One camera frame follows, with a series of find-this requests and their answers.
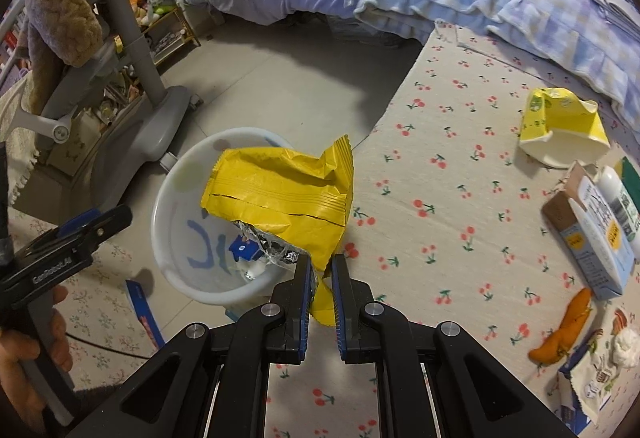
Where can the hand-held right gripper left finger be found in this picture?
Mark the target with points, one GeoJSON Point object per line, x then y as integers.
{"type": "Point", "coordinates": [302, 308]}

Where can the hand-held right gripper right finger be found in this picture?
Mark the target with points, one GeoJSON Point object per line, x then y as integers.
{"type": "Point", "coordinates": [339, 308]}

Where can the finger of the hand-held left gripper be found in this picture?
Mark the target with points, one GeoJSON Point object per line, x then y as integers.
{"type": "Point", "coordinates": [75, 224]}
{"type": "Point", "coordinates": [114, 220]}

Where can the white plastic bin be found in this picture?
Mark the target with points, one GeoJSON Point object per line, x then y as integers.
{"type": "Point", "coordinates": [175, 238]}

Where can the yellow snack bag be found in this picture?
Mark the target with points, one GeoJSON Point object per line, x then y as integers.
{"type": "Point", "coordinates": [280, 188]}

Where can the light blue carton box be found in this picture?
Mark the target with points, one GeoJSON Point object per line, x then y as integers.
{"type": "Point", "coordinates": [595, 248]}

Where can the crushed yellow paper cup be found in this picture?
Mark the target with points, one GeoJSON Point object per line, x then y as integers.
{"type": "Point", "coordinates": [565, 123]}

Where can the white plastic bottle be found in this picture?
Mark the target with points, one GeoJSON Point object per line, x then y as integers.
{"type": "Point", "coordinates": [612, 183]}

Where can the green yellow sponge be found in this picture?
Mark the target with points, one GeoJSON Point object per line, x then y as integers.
{"type": "Point", "coordinates": [632, 173]}

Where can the person's left hand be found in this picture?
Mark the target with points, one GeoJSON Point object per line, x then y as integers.
{"type": "Point", "coordinates": [17, 363]}

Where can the small blue white carton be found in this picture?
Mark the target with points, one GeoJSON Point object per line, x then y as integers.
{"type": "Point", "coordinates": [245, 255]}

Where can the cream fringed cloth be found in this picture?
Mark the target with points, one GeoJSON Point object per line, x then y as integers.
{"type": "Point", "coordinates": [15, 153]}

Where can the flat blue packet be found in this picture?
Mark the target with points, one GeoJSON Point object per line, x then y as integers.
{"type": "Point", "coordinates": [145, 313]}

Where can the wooden shelf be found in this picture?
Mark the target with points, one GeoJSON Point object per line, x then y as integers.
{"type": "Point", "coordinates": [170, 38]}

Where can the pile of plush toys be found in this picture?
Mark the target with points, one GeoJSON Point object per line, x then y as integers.
{"type": "Point", "coordinates": [155, 0]}

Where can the white printed snack packet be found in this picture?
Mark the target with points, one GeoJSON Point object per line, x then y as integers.
{"type": "Point", "coordinates": [590, 383]}

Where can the crumpled white tissue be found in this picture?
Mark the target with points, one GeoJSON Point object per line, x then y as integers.
{"type": "Point", "coordinates": [622, 345]}

